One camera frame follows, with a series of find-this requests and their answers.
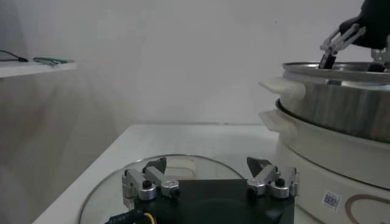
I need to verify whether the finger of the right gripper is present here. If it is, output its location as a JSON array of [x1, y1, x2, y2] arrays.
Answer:
[[368, 39, 390, 73], [319, 23, 366, 70]]

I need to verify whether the green and white flat box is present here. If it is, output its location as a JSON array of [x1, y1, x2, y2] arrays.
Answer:
[[32, 57, 76, 67]]

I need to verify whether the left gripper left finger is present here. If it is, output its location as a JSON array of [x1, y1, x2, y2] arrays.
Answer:
[[121, 156, 180, 211]]

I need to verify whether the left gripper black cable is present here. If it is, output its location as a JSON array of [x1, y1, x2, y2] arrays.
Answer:
[[105, 209, 156, 224]]

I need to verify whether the perforated steel steamer basket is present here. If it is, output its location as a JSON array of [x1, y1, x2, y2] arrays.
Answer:
[[258, 61, 390, 144]]

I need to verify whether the cream electric cooking pot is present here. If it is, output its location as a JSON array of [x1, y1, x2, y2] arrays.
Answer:
[[258, 109, 390, 224]]

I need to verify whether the black looped cable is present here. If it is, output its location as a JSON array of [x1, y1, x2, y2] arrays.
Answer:
[[0, 49, 29, 63]]

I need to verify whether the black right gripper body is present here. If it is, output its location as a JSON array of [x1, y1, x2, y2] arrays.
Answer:
[[339, 0, 390, 51]]

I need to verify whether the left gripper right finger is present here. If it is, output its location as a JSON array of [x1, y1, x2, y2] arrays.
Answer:
[[246, 156, 301, 200]]

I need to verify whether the glass lid with cream handle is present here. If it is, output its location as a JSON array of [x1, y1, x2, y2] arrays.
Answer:
[[77, 153, 244, 224]]

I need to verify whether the white side table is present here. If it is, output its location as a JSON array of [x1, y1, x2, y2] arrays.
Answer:
[[0, 59, 77, 79]]

